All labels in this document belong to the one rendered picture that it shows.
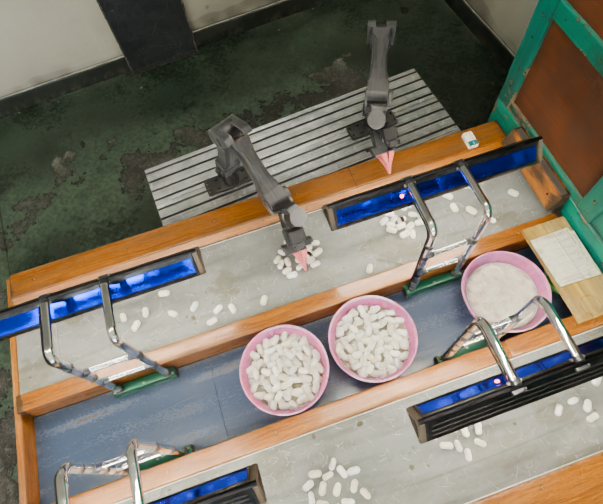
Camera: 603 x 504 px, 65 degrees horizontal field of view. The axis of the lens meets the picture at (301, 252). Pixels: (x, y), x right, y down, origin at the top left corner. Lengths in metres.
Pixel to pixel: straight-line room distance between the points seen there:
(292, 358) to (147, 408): 0.48
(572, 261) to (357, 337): 0.71
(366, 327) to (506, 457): 0.51
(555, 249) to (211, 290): 1.10
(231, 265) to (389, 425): 0.70
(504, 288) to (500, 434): 0.44
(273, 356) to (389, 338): 0.36
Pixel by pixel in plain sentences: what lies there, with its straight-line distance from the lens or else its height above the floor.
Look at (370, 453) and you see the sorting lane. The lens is 1.44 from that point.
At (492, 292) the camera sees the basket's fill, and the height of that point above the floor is 0.73.
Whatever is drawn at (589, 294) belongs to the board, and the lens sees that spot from 1.67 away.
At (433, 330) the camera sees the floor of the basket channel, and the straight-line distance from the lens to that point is 1.59.
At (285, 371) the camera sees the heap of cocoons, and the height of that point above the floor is 0.73.
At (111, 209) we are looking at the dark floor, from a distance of 2.81.
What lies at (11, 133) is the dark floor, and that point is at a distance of 3.46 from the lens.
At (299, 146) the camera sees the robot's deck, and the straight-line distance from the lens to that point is 1.91.
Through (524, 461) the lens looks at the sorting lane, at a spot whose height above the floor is 0.74.
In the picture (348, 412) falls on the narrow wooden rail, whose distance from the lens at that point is 1.42.
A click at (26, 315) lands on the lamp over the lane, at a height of 1.09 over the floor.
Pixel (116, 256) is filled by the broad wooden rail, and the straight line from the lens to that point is 1.72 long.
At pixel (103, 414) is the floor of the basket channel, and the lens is 1.67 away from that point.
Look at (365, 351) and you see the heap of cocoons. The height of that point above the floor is 0.73.
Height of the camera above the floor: 2.17
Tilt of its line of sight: 64 degrees down
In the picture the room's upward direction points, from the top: 9 degrees counter-clockwise
